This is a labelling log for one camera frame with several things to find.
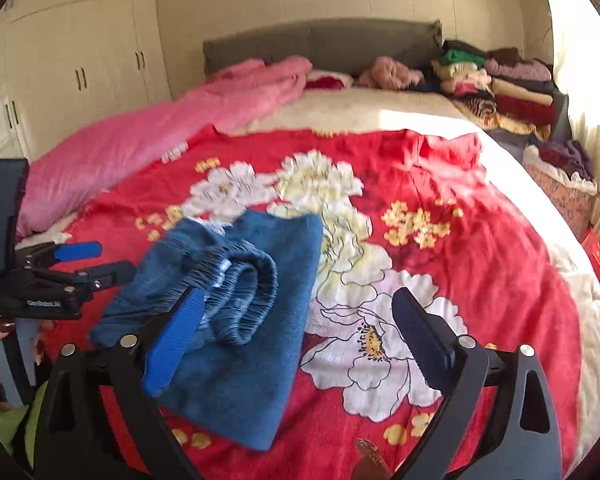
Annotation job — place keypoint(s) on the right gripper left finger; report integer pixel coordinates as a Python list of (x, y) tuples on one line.
[(74, 439)]

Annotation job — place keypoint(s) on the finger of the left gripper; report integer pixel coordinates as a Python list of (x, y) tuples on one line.
[(65, 252), (100, 277)]

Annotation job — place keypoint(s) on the cream bed sheet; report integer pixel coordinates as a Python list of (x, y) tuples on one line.
[(359, 111)]

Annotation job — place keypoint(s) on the pink quilt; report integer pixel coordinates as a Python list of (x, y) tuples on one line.
[(104, 153)]

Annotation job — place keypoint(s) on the purple clothes in basket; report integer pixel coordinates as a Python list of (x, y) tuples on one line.
[(568, 156)]

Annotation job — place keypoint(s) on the floral laundry basket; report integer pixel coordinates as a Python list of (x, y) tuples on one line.
[(572, 196)]

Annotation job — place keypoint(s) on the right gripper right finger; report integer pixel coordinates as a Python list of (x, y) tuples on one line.
[(521, 438)]

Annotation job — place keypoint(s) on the white wardrobe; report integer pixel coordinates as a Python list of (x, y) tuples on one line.
[(67, 63)]

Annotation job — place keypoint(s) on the red floral blanket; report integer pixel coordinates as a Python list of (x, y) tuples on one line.
[(350, 219)]

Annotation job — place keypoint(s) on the blue denim pants lace hem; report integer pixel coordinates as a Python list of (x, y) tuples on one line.
[(238, 297)]

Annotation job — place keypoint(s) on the stack of folded clothes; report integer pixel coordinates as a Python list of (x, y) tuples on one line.
[(499, 89)]

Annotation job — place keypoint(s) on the pink crumpled garment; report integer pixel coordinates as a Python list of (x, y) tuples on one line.
[(389, 74)]

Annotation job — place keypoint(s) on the grey headboard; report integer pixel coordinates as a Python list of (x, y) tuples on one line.
[(344, 45)]

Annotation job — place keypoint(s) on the dark red garment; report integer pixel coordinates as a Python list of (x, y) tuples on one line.
[(325, 80)]

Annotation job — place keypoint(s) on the green fleece clothing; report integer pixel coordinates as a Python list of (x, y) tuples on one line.
[(18, 429)]

